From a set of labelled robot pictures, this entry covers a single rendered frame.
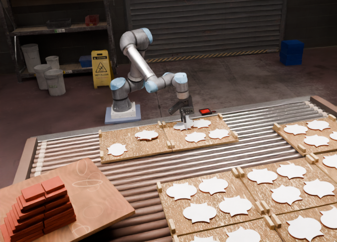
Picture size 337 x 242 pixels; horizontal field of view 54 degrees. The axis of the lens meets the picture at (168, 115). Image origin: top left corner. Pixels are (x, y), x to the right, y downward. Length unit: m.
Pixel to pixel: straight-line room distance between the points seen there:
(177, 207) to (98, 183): 0.38
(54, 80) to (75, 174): 3.99
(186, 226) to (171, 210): 0.12
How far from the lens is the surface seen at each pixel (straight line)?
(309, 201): 1.66
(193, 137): 2.04
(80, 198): 1.51
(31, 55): 6.55
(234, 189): 1.65
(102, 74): 5.63
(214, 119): 2.28
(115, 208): 1.42
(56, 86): 5.61
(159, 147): 1.97
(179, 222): 1.48
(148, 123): 2.31
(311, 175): 1.82
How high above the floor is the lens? 1.96
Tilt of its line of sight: 26 degrees down
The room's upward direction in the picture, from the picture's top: 3 degrees counter-clockwise
